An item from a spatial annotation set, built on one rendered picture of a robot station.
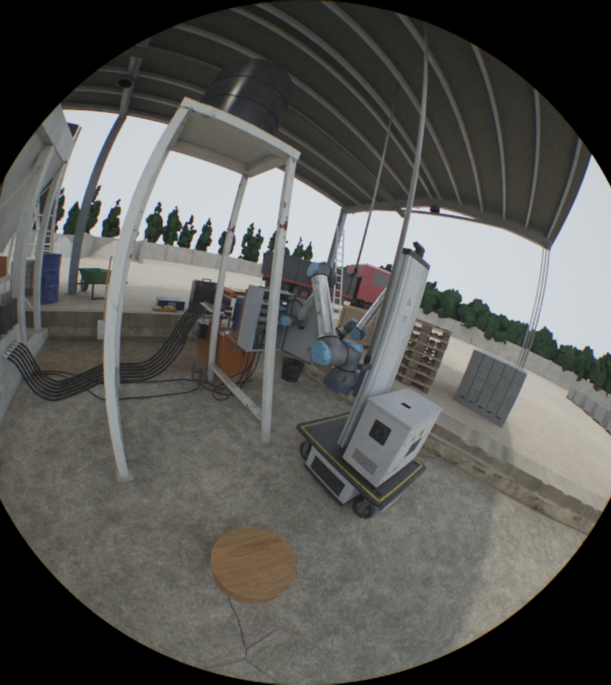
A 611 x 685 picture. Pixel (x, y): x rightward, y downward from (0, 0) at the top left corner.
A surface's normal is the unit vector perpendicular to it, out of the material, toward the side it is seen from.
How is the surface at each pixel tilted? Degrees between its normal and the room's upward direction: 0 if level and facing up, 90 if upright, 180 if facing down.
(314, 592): 0
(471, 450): 90
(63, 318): 90
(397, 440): 90
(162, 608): 0
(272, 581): 0
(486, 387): 90
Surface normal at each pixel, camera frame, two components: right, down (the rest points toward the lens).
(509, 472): -0.69, 0.00
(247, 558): 0.25, -0.93
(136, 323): 0.67, 0.36
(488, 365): -0.82, -0.07
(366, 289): 0.18, 0.30
